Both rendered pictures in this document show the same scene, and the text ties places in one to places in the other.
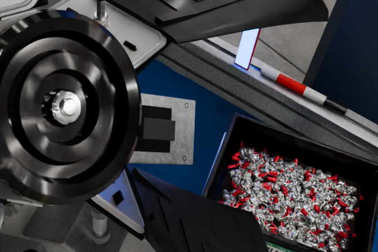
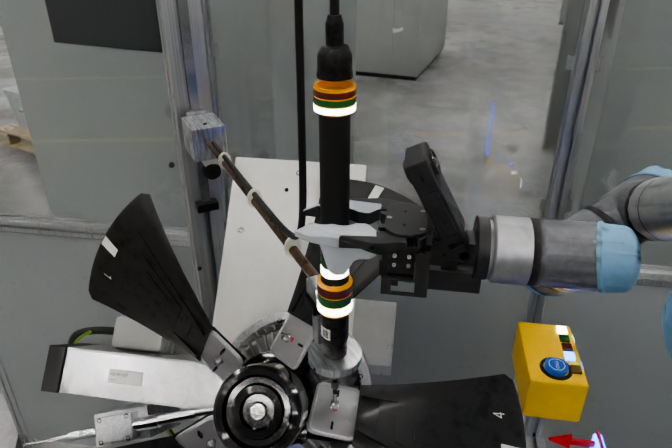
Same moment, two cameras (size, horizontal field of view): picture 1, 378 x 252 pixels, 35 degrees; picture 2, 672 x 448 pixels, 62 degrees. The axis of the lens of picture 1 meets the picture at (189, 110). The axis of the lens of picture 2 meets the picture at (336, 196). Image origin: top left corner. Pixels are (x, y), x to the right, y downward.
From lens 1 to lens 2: 0.57 m
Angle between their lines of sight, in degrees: 59
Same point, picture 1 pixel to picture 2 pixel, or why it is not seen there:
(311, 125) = not seen: outside the picture
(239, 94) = not seen: outside the picture
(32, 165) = (228, 419)
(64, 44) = (279, 389)
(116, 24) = (344, 414)
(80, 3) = (348, 393)
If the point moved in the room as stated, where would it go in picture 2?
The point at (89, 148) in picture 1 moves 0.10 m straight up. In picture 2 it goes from (251, 435) to (245, 378)
